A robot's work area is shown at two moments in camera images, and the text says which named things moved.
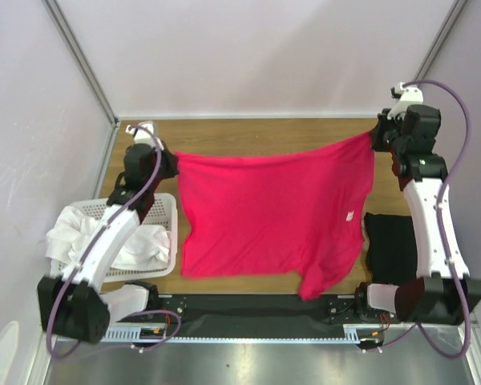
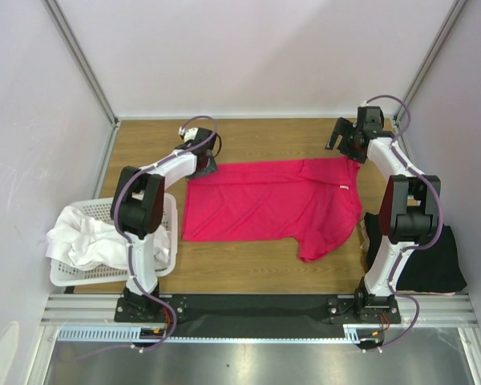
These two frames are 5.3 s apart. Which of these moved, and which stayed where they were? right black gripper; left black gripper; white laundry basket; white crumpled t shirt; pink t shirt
Moved: pink t shirt; right black gripper; left black gripper
Stayed: white laundry basket; white crumpled t shirt
